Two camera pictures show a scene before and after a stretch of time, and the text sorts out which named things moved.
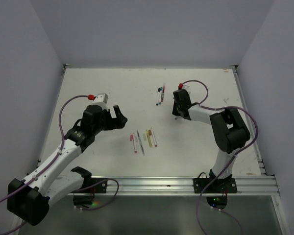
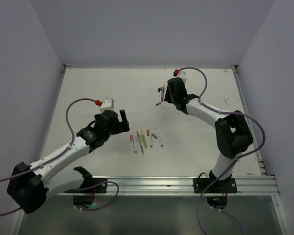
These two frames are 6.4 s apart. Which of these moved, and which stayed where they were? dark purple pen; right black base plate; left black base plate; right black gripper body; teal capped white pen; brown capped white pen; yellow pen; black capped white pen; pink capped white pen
Moved: right black gripper body; brown capped white pen; yellow pen
Stayed: left black base plate; dark purple pen; right black base plate; pink capped white pen; black capped white pen; teal capped white pen
